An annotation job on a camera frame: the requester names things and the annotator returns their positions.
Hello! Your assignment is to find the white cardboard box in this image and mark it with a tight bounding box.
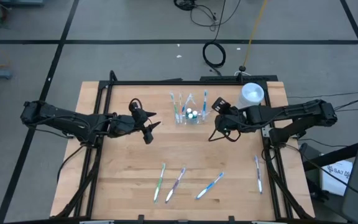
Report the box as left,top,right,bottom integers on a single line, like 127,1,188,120
319,159,354,197

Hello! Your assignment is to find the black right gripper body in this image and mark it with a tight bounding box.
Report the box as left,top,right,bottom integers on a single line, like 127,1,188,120
214,111,247,134

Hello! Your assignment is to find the black floor cable bundle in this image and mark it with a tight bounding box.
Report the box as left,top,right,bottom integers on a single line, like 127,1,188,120
173,0,242,32

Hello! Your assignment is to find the green toothbrush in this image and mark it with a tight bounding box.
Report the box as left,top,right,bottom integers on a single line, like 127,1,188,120
168,91,180,123
152,162,167,204

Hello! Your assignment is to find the clear acrylic organizer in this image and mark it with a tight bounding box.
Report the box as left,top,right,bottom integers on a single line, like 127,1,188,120
173,101,213,126

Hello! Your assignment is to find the purple toothbrush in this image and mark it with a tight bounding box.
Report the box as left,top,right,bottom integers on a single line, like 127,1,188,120
164,166,187,204
253,154,264,195

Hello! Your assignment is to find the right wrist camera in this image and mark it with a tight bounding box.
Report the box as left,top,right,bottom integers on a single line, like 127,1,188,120
211,96,232,114

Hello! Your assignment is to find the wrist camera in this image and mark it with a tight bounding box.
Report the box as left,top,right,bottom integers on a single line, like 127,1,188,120
211,96,232,114
131,105,149,126

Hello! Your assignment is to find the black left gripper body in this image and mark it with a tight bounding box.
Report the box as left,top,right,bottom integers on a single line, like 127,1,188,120
108,113,148,139

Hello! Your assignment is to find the black aluminium table frame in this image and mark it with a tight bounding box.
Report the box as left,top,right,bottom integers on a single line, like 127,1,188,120
50,70,316,220

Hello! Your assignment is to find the black coiled floor cable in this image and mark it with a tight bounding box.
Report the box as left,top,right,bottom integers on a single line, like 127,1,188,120
201,0,228,77

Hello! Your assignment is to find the yellow hanging cable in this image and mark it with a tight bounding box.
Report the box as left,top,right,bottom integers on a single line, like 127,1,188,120
242,0,269,68

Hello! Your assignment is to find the black diagonal frame beam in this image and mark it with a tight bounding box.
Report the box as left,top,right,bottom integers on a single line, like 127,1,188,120
302,136,358,172

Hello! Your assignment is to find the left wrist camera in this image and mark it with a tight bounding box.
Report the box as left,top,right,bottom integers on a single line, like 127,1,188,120
131,105,149,126

